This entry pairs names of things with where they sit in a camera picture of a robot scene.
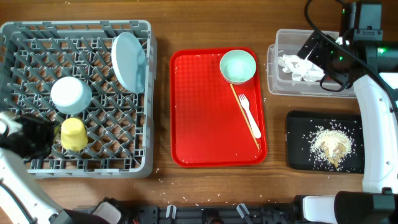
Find black cable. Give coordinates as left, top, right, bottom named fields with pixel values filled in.
left=303, top=0, right=398, bottom=119

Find white plastic fork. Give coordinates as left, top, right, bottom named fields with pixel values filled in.
left=238, top=94, right=262, bottom=139

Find white tissue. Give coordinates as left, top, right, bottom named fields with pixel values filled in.
left=292, top=58, right=324, bottom=82

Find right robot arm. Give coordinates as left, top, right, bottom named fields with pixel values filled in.
left=290, top=1, right=397, bottom=223

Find grey dishwasher rack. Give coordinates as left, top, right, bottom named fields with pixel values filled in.
left=1, top=20, right=157, bottom=179

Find white napkin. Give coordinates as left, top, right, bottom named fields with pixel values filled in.
left=278, top=54, right=305, bottom=81

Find black tray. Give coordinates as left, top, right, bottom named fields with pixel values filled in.
left=286, top=111, right=365, bottom=174

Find light blue plate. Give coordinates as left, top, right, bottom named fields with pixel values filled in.
left=111, top=32, right=147, bottom=94

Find yellow cup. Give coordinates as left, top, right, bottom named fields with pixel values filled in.
left=60, top=118, right=88, bottom=151

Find green bowl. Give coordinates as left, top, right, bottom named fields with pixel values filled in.
left=220, top=50, right=257, bottom=85

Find small light blue bowl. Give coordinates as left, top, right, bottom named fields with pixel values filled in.
left=50, top=77, right=93, bottom=114

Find clear plastic bin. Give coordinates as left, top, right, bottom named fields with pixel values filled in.
left=267, top=29, right=355, bottom=98

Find wooden chopstick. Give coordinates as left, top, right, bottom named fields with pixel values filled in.
left=230, top=84, right=260, bottom=150

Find food scraps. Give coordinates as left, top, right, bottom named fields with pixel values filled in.
left=302, top=119, right=356, bottom=172

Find red plastic tray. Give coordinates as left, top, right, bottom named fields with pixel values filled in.
left=170, top=48, right=267, bottom=167

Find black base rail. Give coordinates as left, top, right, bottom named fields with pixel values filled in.
left=100, top=197, right=309, bottom=224

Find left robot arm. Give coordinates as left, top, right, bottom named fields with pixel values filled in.
left=1, top=111, right=63, bottom=223

